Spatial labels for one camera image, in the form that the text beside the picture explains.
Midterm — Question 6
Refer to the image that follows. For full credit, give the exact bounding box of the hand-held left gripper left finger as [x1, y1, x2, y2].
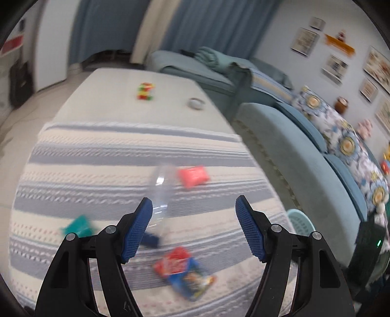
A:
[37, 197, 153, 317]

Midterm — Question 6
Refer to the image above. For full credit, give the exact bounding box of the white coffee table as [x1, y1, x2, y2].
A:
[52, 68, 242, 144]

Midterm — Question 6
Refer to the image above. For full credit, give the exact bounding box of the grey-blue pillow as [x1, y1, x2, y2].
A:
[250, 57, 293, 89]

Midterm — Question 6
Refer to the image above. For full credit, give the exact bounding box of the pink packet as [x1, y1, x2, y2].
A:
[178, 165, 211, 189]

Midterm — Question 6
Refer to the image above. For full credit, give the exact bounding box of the teal packet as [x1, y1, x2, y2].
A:
[60, 215, 94, 237]

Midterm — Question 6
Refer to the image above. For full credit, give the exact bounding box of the clear plastic bottle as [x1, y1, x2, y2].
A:
[152, 164, 178, 228]

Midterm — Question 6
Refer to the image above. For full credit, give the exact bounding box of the blue snack packet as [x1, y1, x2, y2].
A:
[167, 257, 217, 301]

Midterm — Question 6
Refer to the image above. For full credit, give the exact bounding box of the blue seat cushion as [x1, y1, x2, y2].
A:
[324, 153, 370, 214]
[273, 102, 329, 153]

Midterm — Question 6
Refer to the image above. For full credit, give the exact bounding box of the blue curtain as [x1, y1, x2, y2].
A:
[68, 0, 156, 66]
[170, 0, 281, 61]

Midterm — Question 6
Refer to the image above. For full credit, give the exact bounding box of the teal plush sofa cover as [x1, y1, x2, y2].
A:
[235, 103, 367, 269]

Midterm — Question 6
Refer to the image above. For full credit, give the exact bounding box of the striped armrest cover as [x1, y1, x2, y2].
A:
[228, 61, 293, 105]

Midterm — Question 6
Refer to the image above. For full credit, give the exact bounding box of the black bag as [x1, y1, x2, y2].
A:
[9, 62, 34, 107]

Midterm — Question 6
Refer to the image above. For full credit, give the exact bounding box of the light blue plastic basket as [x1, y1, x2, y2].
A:
[286, 208, 316, 236]

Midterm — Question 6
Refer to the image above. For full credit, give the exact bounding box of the floral pillow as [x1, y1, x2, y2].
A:
[292, 85, 339, 130]
[331, 117, 374, 180]
[361, 165, 390, 211]

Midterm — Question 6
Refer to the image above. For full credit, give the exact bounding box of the striped knitted tablecloth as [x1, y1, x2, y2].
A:
[8, 122, 302, 317]

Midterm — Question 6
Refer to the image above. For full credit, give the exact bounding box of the pink plush toy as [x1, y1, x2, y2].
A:
[356, 119, 374, 140]

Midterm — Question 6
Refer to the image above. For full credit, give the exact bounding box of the brown plush toy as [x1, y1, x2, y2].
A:
[334, 97, 350, 115]

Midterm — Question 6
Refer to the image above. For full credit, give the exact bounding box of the blue fabric sofa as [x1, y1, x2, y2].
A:
[145, 46, 390, 275]

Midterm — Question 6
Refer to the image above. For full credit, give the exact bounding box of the small butterfly picture frame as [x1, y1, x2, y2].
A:
[359, 78, 379, 102]

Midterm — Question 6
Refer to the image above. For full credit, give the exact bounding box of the orange wall shelf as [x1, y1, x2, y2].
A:
[323, 33, 356, 56]

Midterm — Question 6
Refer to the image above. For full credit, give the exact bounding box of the white picture frame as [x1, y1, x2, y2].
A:
[321, 54, 349, 85]

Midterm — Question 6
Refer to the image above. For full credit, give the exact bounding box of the dark blue small packet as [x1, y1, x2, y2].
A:
[141, 230, 161, 248]

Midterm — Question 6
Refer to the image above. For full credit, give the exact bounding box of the teddy bear in green shirt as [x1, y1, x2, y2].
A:
[373, 198, 390, 227]

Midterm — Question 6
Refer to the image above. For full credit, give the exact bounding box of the white cabinet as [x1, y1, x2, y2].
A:
[33, 0, 83, 92]

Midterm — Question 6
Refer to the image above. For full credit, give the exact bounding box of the large floral picture frame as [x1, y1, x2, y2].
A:
[363, 45, 390, 85]

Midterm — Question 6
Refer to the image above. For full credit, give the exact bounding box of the folded teal blanket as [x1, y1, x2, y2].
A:
[195, 47, 233, 74]

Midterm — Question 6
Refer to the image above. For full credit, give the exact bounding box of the tall dark picture frame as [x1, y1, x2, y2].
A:
[291, 28, 320, 56]

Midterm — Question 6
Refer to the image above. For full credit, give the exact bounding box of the white curtain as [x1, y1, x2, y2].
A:
[130, 0, 183, 64]

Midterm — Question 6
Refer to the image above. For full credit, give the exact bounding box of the red snack bag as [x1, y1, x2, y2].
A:
[153, 246, 191, 278]

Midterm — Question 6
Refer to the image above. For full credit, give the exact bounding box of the wide butterfly picture frame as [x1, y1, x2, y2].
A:
[374, 100, 390, 132]

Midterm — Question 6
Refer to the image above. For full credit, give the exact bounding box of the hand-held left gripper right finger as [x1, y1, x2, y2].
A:
[235, 195, 356, 317]

